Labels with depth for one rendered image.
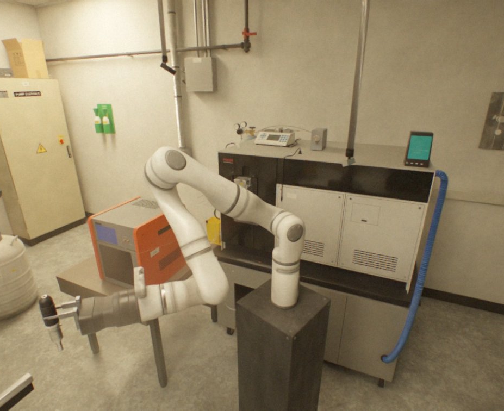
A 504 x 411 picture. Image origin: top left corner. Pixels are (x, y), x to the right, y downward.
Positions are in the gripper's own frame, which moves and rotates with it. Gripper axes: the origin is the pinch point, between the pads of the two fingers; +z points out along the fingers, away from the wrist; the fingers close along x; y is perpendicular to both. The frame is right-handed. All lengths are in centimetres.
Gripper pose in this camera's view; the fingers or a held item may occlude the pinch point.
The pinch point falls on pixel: (44, 314)
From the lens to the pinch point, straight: 76.0
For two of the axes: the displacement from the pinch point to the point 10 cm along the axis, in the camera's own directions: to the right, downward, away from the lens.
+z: -9.4, 1.3, -3.3
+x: -3.5, -3.3, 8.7
